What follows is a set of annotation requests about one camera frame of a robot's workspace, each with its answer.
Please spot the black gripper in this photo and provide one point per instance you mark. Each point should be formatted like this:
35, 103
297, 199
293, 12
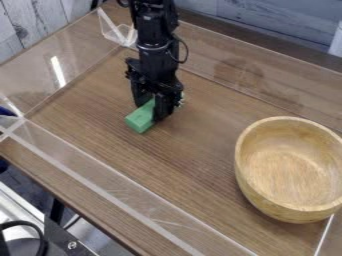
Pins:
153, 76

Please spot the green rectangular block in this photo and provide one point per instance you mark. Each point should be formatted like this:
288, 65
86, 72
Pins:
139, 120

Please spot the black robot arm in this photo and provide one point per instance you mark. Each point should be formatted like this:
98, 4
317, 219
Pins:
155, 22

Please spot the light wooden bowl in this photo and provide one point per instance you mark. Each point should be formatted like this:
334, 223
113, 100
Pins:
288, 163

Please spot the clear acrylic corner bracket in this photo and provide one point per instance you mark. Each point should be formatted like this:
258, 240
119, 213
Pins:
121, 34

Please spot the clear acrylic tray wall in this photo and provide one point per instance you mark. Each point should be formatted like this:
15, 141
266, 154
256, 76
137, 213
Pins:
141, 219

